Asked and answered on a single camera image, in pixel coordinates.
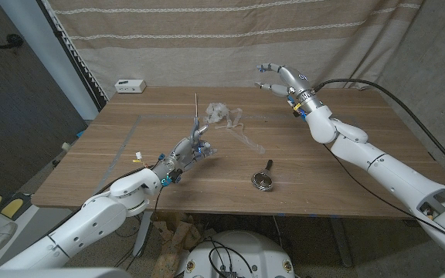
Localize crumpled brown paper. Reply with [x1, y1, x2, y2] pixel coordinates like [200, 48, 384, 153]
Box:
[152, 211, 216, 278]

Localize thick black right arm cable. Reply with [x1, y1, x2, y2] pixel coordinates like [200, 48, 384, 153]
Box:
[314, 78, 445, 181]

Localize thin black left wrist cable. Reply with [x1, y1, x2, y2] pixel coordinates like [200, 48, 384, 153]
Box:
[125, 184, 164, 271]

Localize beige striped curtain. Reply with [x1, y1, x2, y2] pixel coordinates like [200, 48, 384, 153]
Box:
[46, 0, 426, 90]

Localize white table leg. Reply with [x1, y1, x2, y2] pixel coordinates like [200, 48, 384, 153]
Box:
[132, 211, 155, 258]

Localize orange grey handled scissors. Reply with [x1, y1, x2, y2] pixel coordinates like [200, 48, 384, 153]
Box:
[192, 93, 208, 155]

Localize white power strip box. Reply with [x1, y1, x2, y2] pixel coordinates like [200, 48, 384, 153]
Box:
[114, 79, 148, 94]

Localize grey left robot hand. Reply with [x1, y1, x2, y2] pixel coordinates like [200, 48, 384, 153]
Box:
[151, 124, 218, 182]

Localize black zigzag edged strip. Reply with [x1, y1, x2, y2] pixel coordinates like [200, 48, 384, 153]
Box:
[39, 0, 110, 111]

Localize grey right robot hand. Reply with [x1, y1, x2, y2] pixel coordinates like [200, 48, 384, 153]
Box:
[255, 63, 324, 113]

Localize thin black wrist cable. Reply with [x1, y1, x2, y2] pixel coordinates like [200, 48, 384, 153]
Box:
[321, 144, 445, 249]
[125, 184, 164, 271]

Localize grey table leg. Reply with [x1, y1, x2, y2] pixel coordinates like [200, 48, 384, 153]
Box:
[328, 218, 354, 268]

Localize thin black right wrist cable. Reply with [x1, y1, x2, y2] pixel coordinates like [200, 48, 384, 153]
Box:
[321, 144, 445, 249]

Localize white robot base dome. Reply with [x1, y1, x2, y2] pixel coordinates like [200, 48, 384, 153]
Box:
[182, 230, 296, 278]

